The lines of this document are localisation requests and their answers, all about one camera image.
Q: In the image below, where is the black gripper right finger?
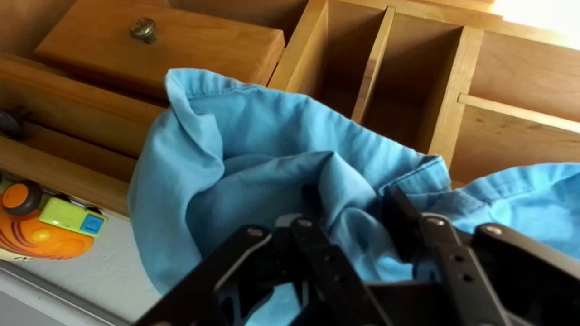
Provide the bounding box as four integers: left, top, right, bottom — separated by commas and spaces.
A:
381, 183, 580, 326

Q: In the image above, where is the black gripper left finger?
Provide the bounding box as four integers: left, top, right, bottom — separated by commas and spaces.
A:
134, 183, 395, 326

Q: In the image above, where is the blue cloth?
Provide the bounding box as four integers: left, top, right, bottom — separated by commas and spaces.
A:
125, 67, 580, 326

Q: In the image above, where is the wooden desk with hutch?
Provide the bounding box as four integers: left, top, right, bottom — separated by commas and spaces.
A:
0, 0, 580, 219

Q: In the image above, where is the small wooden drawer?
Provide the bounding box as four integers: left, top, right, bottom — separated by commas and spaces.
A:
33, 0, 286, 101

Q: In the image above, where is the colourful toy in plastic bag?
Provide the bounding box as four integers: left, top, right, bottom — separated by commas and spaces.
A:
0, 175, 111, 262

